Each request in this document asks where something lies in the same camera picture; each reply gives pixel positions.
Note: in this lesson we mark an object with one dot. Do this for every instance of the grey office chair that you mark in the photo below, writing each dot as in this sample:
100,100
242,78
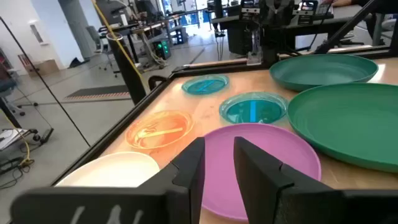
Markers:
93,35

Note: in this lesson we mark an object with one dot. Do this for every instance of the brown cardboard box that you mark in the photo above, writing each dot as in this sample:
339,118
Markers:
45,67

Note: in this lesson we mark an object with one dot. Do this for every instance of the white plastic plate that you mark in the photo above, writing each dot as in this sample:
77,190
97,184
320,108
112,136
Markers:
109,171

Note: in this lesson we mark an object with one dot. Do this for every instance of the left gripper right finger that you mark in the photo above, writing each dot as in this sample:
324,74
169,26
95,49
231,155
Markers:
273,193

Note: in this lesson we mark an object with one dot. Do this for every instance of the black workbench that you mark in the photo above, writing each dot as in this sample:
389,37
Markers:
311,25

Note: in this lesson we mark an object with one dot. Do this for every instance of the black camera post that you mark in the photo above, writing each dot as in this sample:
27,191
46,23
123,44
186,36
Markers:
127,71

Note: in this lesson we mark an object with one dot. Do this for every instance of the large light green plate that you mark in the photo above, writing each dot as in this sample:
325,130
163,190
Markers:
348,124

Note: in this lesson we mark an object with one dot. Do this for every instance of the large dark green plate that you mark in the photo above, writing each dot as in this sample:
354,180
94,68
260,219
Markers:
323,71

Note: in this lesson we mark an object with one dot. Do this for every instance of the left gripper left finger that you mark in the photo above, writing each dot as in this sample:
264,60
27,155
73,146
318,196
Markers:
174,199

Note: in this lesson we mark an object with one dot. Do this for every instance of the black hazard-striped floor mat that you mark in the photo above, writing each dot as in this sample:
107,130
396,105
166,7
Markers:
96,92

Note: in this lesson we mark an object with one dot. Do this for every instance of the purple plastic plate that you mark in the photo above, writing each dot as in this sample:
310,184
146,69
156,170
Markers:
273,140

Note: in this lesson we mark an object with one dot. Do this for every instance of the blue office chair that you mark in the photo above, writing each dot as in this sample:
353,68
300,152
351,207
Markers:
6,85

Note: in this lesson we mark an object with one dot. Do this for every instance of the orange transparent plastic plate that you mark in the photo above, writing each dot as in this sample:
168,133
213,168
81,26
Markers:
161,130

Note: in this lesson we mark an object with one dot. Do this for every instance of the computer with green lights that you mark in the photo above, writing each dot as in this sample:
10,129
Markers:
161,49

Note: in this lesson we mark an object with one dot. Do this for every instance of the black aluminium table frame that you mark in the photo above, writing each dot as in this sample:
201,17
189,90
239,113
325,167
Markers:
217,70

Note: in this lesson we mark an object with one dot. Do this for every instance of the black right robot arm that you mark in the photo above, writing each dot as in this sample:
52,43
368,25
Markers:
273,25

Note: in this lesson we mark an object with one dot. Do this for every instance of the blue transparent plastic plate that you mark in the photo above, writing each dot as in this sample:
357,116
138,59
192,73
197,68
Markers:
205,85
253,109

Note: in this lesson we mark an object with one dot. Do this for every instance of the low wheeled trolley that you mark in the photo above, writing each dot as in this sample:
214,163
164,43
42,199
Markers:
12,137

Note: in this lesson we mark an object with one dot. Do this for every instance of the black frame corner hook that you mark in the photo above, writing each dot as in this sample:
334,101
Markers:
152,81

